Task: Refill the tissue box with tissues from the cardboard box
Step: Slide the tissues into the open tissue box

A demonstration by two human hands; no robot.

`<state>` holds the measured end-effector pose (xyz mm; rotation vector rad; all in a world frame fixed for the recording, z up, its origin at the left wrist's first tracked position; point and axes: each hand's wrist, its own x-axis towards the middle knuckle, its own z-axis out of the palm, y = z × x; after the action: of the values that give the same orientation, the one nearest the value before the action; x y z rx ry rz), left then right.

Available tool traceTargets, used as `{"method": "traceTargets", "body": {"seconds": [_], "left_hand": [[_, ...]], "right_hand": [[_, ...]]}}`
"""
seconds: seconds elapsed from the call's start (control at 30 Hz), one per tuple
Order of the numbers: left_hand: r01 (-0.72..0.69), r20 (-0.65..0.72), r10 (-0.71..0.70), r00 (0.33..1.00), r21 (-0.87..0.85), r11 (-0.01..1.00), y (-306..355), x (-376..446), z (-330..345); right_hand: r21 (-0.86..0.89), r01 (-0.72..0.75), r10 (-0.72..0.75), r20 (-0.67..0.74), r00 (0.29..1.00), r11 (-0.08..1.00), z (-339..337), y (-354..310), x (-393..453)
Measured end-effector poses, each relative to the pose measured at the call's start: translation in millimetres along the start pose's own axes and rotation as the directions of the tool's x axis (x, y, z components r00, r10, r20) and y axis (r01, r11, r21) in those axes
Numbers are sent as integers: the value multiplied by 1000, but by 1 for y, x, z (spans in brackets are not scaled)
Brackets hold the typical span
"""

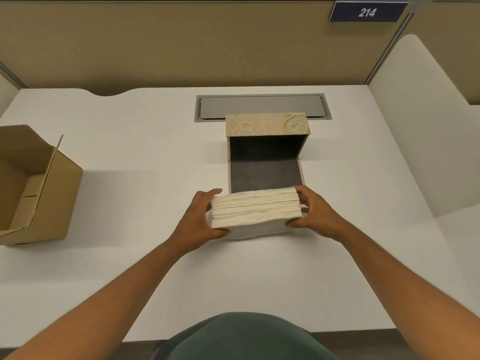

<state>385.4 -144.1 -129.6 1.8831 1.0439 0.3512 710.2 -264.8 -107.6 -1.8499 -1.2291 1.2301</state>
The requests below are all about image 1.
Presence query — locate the person's right hand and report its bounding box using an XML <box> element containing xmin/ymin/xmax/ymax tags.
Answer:
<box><xmin>286</xmin><ymin>185</ymin><xmax>352</xmax><ymax>244</ymax></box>

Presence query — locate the person's left hand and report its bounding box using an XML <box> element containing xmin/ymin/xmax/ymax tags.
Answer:
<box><xmin>166</xmin><ymin>189</ymin><xmax>231</xmax><ymax>255</ymax></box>

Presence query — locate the stack of white paper napkins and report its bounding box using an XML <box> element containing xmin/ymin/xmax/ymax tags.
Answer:
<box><xmin>210</xmin><ymin>187</ymin><xmax>304</xmax><ymax>240</ymax></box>

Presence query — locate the person's left forearm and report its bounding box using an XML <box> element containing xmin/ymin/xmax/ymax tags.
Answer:
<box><xmin>0</xmin><ymin>238</ymin><xmax>185</xmax><ymax>360</ymax></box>

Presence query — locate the person's right forearm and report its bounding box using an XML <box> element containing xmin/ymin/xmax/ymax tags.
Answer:
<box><xmin>338</xmin><ymin>223</ymin><xmax>480</xmax><ymax>360</ymax></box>

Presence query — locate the beige patterned tissue box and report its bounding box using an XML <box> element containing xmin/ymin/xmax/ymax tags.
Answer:
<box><xmin>225</xmin><ymin>112</ymin><xmax>311</xmax><ymax>194</ymax></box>

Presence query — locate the person's green shirt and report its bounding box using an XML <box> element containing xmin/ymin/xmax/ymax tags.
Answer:
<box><xmin>154</xmin><ymin>312</ymin><xmax>334</xmax><ymax>360</ymax></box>

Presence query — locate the white side divider panel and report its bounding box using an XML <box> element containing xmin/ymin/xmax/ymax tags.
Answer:
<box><xmin>368</xmin><ymin>34</ymin><xmax>480</xmax><ymax>218</ymax></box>

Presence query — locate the brown cardboard box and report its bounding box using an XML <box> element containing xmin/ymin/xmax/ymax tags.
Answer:
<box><xmin>0</xmin><ymin>124</ymin><xmax>83</xmax><ymax>246</ymax></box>

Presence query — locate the beige cubicle partition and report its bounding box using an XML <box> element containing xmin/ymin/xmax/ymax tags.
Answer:
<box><xmin>0</xmin><ymin>0</ymin><xmax>411</xmax><ymax>97</ymax></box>

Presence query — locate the blue number sign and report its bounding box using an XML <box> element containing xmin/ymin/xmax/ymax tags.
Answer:
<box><xmin>328</xmin><ymin>1</ymin><xmax>409</xmax><ymax>23</ymax></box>

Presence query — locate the grey desk cable hatch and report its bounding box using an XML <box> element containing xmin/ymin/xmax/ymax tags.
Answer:
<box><xmin>194</xmin><ymin>93</ymin><xmax>332</xmax><ymax>123</ymax></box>

